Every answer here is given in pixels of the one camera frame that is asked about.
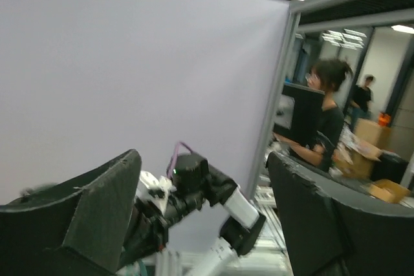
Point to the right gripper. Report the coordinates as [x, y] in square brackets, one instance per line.
[147, 233]

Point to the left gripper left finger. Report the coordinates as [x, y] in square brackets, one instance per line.
[76, 227]

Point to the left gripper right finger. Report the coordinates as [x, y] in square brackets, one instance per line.
[332, 229]

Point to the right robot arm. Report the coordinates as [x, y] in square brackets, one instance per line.
[190, 185]

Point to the cardboard boxes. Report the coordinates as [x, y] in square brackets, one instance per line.
[363, 158]

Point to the black computer monitor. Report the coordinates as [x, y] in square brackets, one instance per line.
[298, 113]

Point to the standing person in background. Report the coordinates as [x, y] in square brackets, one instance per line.
[361, 100]

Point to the woman in black shirt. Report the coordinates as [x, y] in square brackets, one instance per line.
[327, 75]

